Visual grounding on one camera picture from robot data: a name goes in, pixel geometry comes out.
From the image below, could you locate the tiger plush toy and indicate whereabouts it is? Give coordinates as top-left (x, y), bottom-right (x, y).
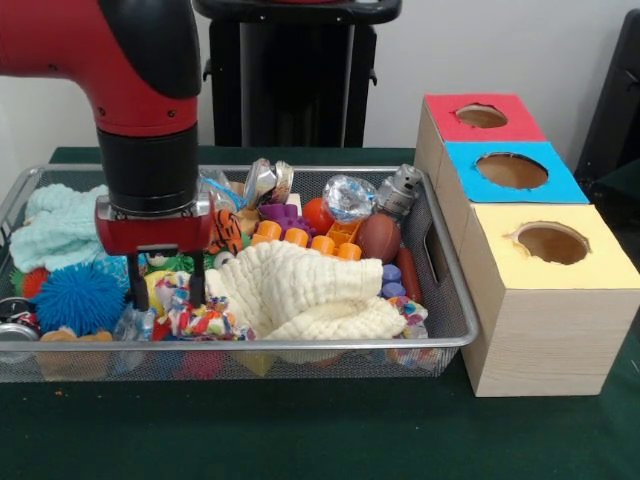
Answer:
top-left (208, 208), bottom-right (245, 256)

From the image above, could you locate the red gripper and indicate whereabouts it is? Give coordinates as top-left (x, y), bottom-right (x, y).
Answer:
top-left (94, 208), bottom-right (217, 312)

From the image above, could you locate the brown toy football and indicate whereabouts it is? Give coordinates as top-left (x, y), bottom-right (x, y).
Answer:
top-left (355, 213), bottom-right (403, 266)

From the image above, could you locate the silver toy robot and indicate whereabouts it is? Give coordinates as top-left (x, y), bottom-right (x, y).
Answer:
top-left (373, 163), bottom-right (424, 222)

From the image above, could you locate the globe print ball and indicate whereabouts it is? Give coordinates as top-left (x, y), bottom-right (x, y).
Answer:
top-left (105, 255), bottom-right (134, 294)

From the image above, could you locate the black chair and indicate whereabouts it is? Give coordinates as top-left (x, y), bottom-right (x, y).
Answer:
top-left (573, 8), bottom-right (640, 174)

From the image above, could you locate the colourful dotted cloth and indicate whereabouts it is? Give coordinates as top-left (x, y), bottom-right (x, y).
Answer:
top-left (149, 272), bottom-right (258, 343)
top-left (387, 294), bottom-right (430, 342)

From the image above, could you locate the wooden box with three holes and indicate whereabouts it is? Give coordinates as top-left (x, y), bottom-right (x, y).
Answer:
top-left (413, 92), bottom-right (640, 399)

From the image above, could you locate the orange toy building block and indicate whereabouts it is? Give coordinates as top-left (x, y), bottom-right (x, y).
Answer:
top-left (249, 218), bottom-right (364, 263)

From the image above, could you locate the blue spiky rubber ball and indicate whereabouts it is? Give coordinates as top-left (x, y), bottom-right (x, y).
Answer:
top-left (30, 262), bottom-right (127, 337)

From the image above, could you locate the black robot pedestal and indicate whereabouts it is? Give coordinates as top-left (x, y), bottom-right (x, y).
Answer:
top-left (192, 0), bottom-right (402, 148)

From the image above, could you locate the cream muslin cloth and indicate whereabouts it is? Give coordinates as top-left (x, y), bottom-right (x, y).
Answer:
top-left (203, 239), bottom-right (408, 342)

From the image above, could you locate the silver wire mesh bin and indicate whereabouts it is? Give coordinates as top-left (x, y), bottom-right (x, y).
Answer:
top-left (0, 163), bottom-right (481, 385)

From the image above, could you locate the dark green tablecloth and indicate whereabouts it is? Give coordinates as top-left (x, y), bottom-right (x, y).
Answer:
top-left (0, 146), bottom-right (640, 480)

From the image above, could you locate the crumpled clear plastic packet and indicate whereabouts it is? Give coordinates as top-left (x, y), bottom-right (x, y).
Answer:
top-left (322, 174), bottom-right (378, 225)

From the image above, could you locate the mint green muslin cloth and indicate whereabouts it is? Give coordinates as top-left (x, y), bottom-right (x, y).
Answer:
top-left (8, 182), bottom-right (112, 274)

